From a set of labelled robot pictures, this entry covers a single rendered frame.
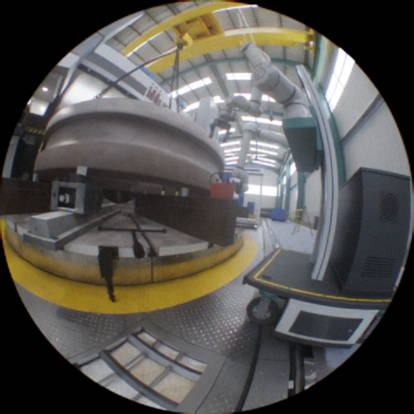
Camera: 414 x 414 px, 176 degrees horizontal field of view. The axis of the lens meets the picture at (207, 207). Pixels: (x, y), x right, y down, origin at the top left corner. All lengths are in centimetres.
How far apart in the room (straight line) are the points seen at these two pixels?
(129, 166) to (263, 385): 174
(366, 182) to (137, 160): 165
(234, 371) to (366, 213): 79
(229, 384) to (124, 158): 170
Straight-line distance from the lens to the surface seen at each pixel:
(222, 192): 107
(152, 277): 105
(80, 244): 96
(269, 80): 68
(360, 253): 67
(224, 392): 64
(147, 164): 145
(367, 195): 67
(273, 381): 70
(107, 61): 779
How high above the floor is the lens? 62
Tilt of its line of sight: 1 degrees down
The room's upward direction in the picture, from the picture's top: 6 degrees clockwise
